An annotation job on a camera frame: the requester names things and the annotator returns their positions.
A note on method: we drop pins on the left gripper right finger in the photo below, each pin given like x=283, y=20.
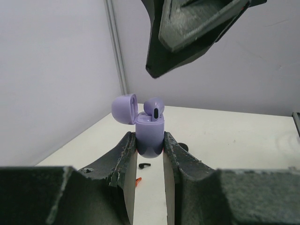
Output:
x=196, y=194

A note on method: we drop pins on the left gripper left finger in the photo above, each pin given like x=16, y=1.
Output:
x=101, y=193

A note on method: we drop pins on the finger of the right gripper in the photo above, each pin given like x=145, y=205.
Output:
x=184, y=30

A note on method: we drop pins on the purple charging case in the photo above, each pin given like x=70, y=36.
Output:
x=149, y=134

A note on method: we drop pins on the purple earbud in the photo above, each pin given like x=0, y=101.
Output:
x=154, y=107

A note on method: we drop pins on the black charging case upper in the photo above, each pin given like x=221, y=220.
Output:
x=184, y=146

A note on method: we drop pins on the red earbud upper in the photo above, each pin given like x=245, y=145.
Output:
x=137, y=181

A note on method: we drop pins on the black earbud top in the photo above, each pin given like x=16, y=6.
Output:
x=143, y=165

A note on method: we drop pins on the left aluminium frame post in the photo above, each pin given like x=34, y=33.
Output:
x=116, y=46

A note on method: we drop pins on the aluminium frame post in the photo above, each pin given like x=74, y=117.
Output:
x=116, y=46
x=296, y=118

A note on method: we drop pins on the right aluminium frame post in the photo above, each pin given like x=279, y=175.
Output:
x=296, y=118

